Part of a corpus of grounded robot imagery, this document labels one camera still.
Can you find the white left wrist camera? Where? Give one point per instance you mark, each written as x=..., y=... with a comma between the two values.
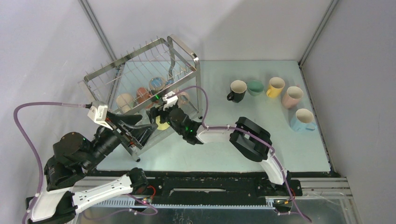
x=98, y=112

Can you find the blue-rimmed cup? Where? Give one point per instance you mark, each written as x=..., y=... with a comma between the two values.
x=159, y=83

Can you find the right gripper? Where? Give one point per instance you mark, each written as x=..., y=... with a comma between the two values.
x=154, y=112

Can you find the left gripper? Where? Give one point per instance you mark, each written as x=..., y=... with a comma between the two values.
x=140, y=134

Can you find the light blue mug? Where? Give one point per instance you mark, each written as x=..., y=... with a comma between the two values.
x=303, y=120

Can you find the black mug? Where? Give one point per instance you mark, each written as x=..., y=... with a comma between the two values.
x=237, y=92

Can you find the pink faceted mug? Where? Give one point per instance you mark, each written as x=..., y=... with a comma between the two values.
x=292, y=97

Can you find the yellow mug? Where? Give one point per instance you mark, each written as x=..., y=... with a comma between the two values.
x=276, y=85

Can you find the steel two-tier dish rack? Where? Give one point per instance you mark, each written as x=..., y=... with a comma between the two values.
x=169, y=58

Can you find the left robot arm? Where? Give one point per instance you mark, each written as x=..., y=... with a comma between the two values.
x=76, y=157

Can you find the cream decorated mug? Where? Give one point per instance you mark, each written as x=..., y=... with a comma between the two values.
x=125, y=102

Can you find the mint green mug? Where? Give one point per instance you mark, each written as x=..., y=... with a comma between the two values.
x=255, y=88

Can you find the yellow-green mug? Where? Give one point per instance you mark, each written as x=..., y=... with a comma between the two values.
x=161, y=126

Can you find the orange-red cup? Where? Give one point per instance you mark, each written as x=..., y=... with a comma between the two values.
x=142, y=94

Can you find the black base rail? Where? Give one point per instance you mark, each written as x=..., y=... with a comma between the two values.
x=223, y=189

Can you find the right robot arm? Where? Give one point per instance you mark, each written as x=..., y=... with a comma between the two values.
x=251, y=140

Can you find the large pink mug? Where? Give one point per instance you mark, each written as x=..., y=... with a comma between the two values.
x=183, y=98

